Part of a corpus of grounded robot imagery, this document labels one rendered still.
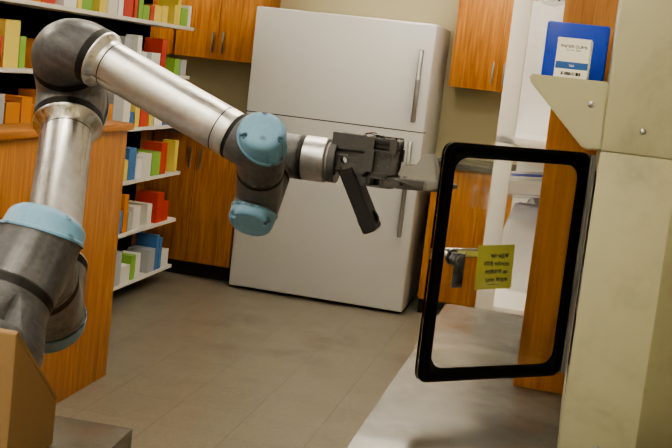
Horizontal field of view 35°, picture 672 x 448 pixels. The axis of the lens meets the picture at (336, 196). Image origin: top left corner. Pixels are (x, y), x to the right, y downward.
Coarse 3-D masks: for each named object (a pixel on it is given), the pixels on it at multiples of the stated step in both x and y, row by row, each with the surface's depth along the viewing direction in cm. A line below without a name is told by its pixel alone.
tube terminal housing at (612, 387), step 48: (624, 0) 153; (624, 48) 154; (624, 96) 154; (624, 144) 155; (624, 192) 156; (624, 240) 156; (624, 288) 157; (576, 336) 159; (624, 336) 158; (576, 384) 160; (624, 384) 158; (576, 432) 160; (624, 432) 159
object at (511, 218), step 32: (480, 160) 175; (480, 192) 176; (512, 192) 179; (544, 192) 183; (448, 224) 174; (480, 224) 177; (512, 224) 180; (544, 224) 184; (448, 256) 175; (480, 256) 178; (512, 256) 181; (544, 256) 185; (448, 288) 176; (480, 288) 179; (512, 288) 183; (544, 288) 186; (448, 320) 177; (480, 320) 180; (512, 320) 184; (544, 320) 187; (448, 352) 178; (480, 352) 182; (512, 352) 185; (544, 352) 188
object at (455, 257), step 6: (456, 252) 176; (450, 258) 175; (456, 258) 174; (462, 258) 174; (456, 264) 174; (462, 264) 174; (456, 270) 174; (462, 270) 175; (456, 276) 175; (462, 276) 175; (456, 282) 175
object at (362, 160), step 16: (336, 144) 177; (352, 144) 176; (368, 144) 174; (384, 144) 174; (400, 144) 175; (336, 160) 178; (352, 160) 177; (368, 160) 174; (384, 160) 175; (400, 160) 179; (336, 176) 180; (368, 176) 175; (384, 176) 174
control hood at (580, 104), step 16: (544, 80) 157; (560, 80) 156; (576, 80) 156; (592, 80) 155; (544, 96) 157; (560, 96) 156; (576, 96) 156; (592, 96) 155; (560, 112) 157; (576, 112) 156; (592, 112) 156; (576, 128) 156; (592, 128) 156; (592, 144) 156
